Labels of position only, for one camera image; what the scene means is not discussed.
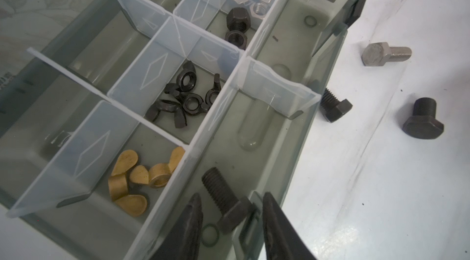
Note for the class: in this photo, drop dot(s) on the grey plastic organizer box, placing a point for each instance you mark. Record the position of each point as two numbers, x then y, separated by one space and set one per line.
77 77

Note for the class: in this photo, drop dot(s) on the black hex bolt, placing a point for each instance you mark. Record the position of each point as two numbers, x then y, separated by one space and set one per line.
333 109
234 210
422 124

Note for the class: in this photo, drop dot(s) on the black wing nut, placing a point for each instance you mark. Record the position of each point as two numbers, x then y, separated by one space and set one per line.
193 104
187 78
168 106
212 94

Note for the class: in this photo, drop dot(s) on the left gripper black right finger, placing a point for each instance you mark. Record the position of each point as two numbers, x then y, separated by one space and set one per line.
281 240

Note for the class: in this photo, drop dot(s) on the silver threaded bolt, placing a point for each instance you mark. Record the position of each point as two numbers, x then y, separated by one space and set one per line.
379 53

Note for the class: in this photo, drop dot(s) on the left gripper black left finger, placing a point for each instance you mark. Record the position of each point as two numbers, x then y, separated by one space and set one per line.
183 240

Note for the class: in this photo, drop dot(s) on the brass wing nut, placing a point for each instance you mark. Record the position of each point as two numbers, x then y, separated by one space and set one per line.
159 175
118 185

